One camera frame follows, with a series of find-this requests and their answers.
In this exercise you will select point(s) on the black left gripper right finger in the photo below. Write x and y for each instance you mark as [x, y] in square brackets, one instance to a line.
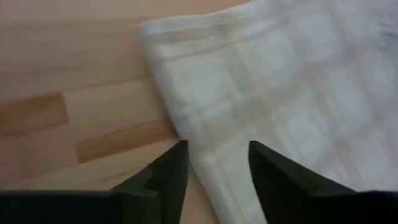
[311, 205]

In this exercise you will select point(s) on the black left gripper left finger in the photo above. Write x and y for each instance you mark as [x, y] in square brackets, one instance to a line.
[93, 207]

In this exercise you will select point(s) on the white checked towel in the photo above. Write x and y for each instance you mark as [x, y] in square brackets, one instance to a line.
[280, 87]

